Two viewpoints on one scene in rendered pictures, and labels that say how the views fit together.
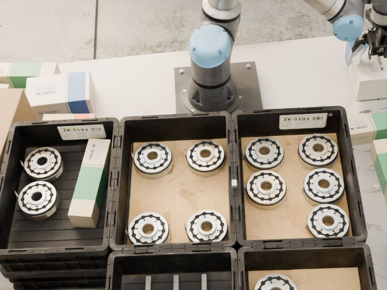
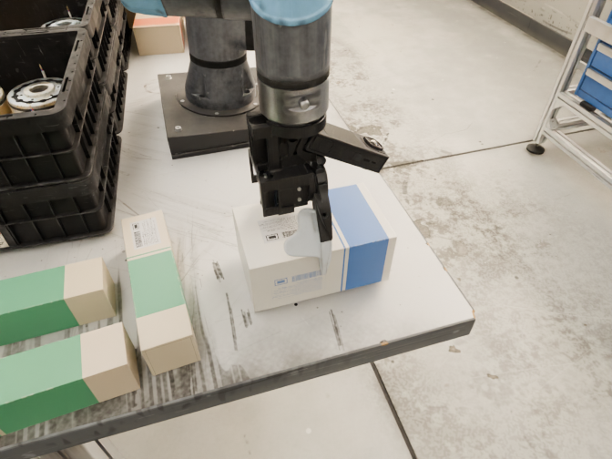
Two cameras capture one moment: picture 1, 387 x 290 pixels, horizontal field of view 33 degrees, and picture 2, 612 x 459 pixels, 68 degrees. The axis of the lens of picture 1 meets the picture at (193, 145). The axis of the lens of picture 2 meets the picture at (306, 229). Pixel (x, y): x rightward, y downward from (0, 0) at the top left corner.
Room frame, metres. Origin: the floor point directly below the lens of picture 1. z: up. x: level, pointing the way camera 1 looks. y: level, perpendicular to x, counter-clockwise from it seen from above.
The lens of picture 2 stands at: (1.16, -1.00, 1.23)
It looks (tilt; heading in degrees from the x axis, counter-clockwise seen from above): 44 degrees down; 70
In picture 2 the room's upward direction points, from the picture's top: straight up
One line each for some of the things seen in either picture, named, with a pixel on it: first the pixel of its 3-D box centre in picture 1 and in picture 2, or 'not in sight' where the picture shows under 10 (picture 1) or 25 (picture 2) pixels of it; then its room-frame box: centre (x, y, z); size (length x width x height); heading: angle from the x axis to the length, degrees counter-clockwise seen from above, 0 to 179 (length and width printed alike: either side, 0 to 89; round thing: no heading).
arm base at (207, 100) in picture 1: (211, 83); (219, 72); (1.30, -0.08, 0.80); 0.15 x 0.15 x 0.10
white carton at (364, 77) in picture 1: (371, 64); (311, 244); (1.32, -0.58, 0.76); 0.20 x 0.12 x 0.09; 177
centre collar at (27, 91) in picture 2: (264, 151); (39, 89); (0.98, -0.18, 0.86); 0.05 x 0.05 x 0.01
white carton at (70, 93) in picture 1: (60, 97); not in sight; (1.38, 0.39, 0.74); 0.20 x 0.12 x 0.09; 89
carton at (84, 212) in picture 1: (92, 182); not in sight; (0.96, 0.28, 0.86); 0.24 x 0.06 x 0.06; 166
